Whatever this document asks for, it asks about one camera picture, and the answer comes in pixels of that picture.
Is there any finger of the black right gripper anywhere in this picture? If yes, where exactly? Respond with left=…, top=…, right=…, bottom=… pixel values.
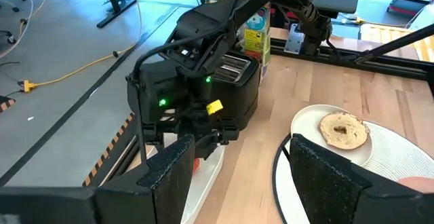
left=193, top=131, right=221, bottom=160

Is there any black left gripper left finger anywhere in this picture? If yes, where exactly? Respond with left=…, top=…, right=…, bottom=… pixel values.
left=94, top=134, right=196, bottom=224

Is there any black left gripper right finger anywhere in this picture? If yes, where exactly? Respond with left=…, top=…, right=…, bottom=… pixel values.
left=290, top=133, right=434, bottom=224

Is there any toasted bagel half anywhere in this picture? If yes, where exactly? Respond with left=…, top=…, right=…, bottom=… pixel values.
left=317, top=111, right=370, bottom=151

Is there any white rectangular tray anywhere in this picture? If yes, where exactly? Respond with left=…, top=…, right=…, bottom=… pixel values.
left=164, top=132, right=226, bottom=224

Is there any black two-slot toaster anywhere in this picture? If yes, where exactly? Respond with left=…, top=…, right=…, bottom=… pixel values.
left=212, top=50, right=261, bottom=132

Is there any black orange hazard stripe tape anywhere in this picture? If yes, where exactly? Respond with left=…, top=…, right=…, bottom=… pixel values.
left=82, top=108, right=177, bottom=187
left=0, top=94, right=16, bottom=113

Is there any white round woven placemat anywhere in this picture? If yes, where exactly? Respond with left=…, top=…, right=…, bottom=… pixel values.
left=272, top=120, right=434, bottom=224

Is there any black stand with T-base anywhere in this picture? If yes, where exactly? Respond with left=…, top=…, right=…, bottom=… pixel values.
left=96, top=0, right=137, bottom=29

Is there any translucent pink plastic bowl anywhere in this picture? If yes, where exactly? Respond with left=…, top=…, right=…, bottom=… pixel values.
left=396, top=176, right=434, bottom=194

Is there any silver metal mounting plate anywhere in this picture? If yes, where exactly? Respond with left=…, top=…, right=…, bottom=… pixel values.
left=283, top=23, right=304, bottom=54

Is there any light wooden slatted board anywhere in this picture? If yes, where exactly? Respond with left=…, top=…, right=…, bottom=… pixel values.
left=359, top=22, right=434, bottom=62

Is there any black office chair base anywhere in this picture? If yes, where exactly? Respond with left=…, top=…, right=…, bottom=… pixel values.
left=0, top=0, right=20, bottom=45

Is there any yellow cable tag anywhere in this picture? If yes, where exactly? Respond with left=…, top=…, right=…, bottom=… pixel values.
left=205, top=99, right=224, bottom=116

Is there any yellow extension cable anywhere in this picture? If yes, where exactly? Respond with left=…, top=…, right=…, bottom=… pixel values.
left=18, top=0, right=143, bottom=94

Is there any beige floor cable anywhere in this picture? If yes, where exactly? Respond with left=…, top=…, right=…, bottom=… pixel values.
left=0, top=0, right=47, bottom=58

